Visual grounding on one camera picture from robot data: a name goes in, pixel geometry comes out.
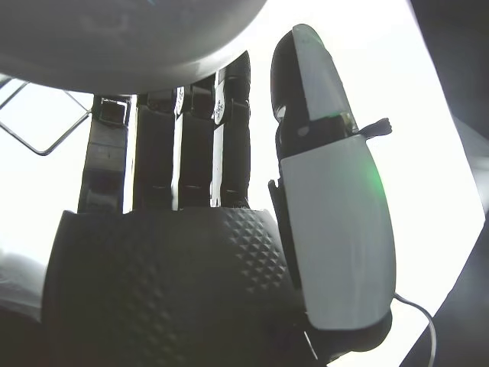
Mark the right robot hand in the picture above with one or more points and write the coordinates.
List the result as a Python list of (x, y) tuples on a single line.
[(160, 286)]

